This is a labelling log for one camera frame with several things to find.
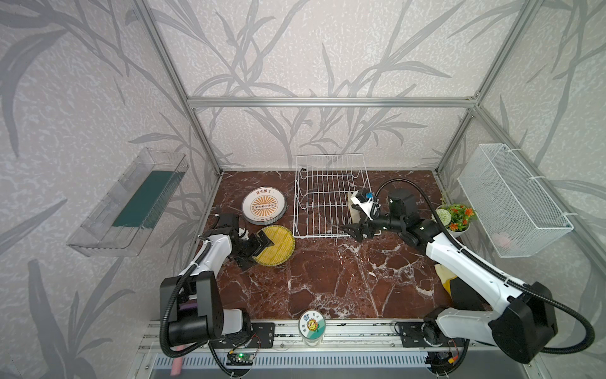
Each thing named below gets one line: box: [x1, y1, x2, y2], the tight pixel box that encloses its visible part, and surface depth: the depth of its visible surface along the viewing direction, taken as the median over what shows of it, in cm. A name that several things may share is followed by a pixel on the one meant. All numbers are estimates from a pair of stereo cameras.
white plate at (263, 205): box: [241, 186, 288, 226], surface depth 107 cm
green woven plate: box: [252, 225, 296, 267], surface depth 93 cm
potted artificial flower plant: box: [431, 203, 478, 237], surface depth 87 cm
